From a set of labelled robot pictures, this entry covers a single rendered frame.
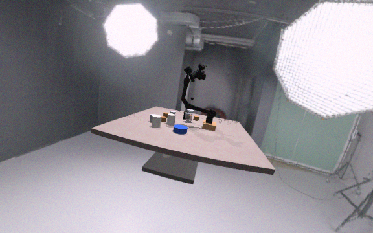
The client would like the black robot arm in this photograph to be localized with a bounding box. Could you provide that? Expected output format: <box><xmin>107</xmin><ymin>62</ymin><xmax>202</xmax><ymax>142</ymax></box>
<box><xmin>181</xmin><ymin>66</ymin><xmax>216</xmax><ymax>124</ymax></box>

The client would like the blue short cylinder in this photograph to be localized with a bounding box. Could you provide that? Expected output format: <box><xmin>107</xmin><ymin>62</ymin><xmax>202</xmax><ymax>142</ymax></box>
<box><xmin>173</xmin><ymin>125</ymin><xmax>188</xmax><ymax>135</ymax></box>

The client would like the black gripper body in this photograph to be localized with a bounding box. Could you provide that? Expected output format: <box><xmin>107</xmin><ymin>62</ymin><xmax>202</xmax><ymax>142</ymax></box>
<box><xmin>194</xmin><ymin>63</ymin><xmax>205</xmax><ymax>78</ymax></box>

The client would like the dark grey flat panel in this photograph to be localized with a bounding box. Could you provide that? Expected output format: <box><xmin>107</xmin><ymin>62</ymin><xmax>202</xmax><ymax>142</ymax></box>
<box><xmin>142</xmin><ymin>152</ymin><xmax>198</xmax><ymax>184</ymax></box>

